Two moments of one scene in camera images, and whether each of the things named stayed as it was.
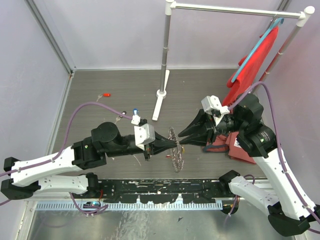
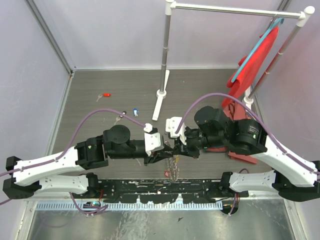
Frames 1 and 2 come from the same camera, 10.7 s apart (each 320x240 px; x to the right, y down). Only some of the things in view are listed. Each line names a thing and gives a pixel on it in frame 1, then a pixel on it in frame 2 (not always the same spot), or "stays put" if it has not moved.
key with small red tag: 103,95 stays put
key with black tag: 118,118 stays put
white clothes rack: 306,13 stays put
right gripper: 202,128 → 184,146
